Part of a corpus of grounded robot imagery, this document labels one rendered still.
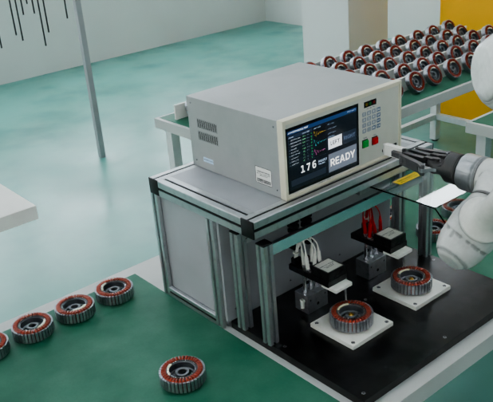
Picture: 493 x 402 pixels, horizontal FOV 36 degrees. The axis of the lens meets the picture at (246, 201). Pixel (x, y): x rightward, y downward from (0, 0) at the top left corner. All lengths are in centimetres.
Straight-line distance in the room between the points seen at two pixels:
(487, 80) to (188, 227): 106
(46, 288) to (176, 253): 191
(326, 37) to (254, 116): 417
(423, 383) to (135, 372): 70
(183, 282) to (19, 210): 59
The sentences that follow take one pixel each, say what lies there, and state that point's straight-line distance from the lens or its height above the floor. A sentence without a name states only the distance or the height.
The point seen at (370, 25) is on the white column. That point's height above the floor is 68.
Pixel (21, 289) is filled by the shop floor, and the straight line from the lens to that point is 401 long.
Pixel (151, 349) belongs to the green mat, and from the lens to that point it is 200.
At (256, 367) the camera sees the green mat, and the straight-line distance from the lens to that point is 189.
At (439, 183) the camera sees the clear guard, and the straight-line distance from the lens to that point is 206.
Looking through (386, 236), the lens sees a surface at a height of 92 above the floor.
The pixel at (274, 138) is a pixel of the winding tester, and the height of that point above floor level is 127.
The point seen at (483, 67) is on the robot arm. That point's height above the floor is 157.
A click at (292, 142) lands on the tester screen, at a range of 181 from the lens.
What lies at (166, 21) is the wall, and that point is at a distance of 916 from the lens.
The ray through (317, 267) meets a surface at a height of 92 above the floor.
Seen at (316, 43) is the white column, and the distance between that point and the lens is 608.
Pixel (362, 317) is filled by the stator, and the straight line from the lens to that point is 192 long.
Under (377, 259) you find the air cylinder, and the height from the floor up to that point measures 82.
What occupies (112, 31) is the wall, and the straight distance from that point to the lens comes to 878.
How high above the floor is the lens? 187
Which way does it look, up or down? 24 degrees down
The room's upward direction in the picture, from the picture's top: 5 degrees counter-clockwise
